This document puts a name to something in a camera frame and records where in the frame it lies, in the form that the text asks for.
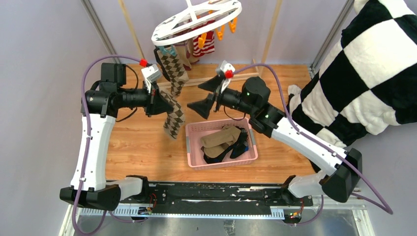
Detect pink plastic basket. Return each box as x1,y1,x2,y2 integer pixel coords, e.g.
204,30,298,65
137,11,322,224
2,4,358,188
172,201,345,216
185,118,258,170

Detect wooden clothes rack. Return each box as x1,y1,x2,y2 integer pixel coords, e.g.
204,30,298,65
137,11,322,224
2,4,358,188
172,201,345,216
118,0,283,81

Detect black grey sock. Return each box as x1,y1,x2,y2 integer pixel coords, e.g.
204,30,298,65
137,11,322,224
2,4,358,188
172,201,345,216
230,128,248,159

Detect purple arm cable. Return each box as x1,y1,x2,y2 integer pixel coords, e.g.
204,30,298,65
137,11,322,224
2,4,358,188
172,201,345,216
233,63,394,227
71,55,147,236

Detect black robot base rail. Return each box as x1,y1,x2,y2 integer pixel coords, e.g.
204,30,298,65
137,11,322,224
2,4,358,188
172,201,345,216
114,181,313,219

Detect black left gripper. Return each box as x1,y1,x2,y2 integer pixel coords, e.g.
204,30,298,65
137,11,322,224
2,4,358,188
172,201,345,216
118,79,174,117

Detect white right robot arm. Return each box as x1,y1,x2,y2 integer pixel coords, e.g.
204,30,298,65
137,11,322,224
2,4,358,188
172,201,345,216
187,75,362,206

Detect red white striped sock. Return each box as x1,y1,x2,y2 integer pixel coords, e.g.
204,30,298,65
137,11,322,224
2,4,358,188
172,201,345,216
192,30,215,58

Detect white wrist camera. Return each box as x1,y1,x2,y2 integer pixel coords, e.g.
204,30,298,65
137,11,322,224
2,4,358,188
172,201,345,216
141,64,162,94
216,60,236,93

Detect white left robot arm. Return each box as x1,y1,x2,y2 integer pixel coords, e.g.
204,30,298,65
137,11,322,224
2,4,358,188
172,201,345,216
59,60,185,211

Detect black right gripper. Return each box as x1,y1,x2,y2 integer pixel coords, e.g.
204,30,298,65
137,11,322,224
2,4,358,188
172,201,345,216
187,76,256,120

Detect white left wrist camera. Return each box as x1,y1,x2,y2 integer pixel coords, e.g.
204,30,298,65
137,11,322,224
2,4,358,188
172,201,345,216
141,64,162,94

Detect argyle brown sock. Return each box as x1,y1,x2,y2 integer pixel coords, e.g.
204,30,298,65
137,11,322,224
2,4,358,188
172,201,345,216
156,49,189,97
160,90,185,140

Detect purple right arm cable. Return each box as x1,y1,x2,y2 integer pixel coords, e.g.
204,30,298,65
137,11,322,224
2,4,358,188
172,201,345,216
233,63,394,227

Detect black white checkered blanket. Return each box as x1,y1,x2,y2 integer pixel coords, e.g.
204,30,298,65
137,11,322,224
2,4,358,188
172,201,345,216
287,0,417,148

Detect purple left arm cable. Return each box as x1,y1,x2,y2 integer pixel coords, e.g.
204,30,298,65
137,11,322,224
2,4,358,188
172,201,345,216
71,55,147,236

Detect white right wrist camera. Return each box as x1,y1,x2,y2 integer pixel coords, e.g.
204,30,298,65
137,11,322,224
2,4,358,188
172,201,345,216
216,60,236,93

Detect black blue sock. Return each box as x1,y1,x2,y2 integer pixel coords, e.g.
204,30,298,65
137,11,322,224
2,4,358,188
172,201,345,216
203,144,247,164

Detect white round sock hanger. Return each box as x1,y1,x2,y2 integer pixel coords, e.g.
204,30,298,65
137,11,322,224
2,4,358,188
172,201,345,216
151,0,242,46

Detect cream purple striped sock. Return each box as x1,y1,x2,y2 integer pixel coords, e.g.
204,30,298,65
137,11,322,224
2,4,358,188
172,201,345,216
176,39,200,71

